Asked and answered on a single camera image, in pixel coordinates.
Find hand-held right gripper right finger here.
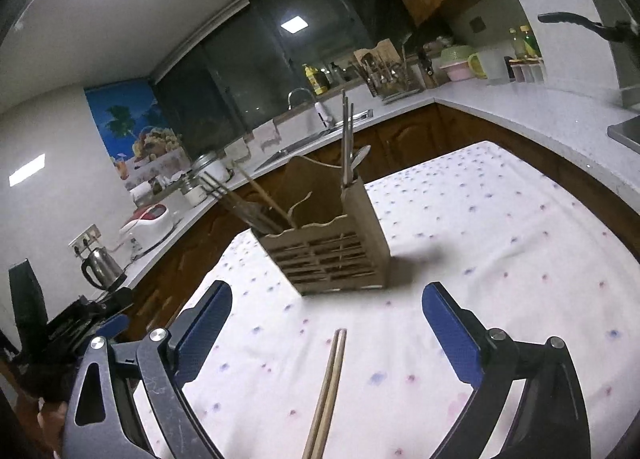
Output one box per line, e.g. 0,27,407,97
421,281,586,459

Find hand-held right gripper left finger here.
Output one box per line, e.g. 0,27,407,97
62,280,234,459

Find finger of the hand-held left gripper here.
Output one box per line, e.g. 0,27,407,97
92,315,131,345
49,287,134,341

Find light bamboo chopstick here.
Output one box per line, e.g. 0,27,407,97
310,329,348,459
302,329,344,459

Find wooden utensil holder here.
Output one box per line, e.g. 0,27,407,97
256,155,392,296

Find brown wooden chopstick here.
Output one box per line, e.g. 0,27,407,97
235,166,289,232

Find steel electric kettle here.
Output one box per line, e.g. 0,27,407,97
80,245,129,291

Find red and white rice cooker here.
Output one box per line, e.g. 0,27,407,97
120,204,177,255

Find dotted white tablecloth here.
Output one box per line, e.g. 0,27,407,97
132,140,640,459

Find paper towel roll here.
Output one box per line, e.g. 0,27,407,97
131,182,156,208

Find glass jar with white contents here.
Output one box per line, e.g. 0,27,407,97
179,174,209,208

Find white pot with metal lid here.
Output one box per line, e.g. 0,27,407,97
190,152,232,190

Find beige dish cloth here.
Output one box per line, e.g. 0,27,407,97
226,139,251,163
255,120,281,148

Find steel kitchen sink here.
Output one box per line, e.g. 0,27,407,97
255,109,373,172

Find metal spoon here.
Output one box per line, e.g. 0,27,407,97
350,145,372,185

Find wooden base cabinets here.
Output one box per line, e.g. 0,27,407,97
120,102,640,340

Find chrome faucet with white filter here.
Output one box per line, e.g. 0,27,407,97
287,88,333,127

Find metal dish rack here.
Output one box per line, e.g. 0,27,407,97
367,56,423,101

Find dark kitchen window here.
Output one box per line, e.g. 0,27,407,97
152,0,416,160

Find pink plastic basin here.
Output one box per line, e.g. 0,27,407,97
442,63,474,82

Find knife block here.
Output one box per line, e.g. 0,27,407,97
417,49,439,88

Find yellow oil bottle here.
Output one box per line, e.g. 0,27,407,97
302,64,329,96

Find wooden cutting board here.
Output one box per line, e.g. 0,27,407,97
353,39,401,66

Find sauce bottle with green label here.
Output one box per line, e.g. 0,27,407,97
519,25,541,59

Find wall power outlet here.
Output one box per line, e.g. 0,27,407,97
68,223,104,256

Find beach wall poster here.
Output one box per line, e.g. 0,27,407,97
85,80,186,192

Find black pan handle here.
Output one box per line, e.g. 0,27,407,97
537,12,640,43

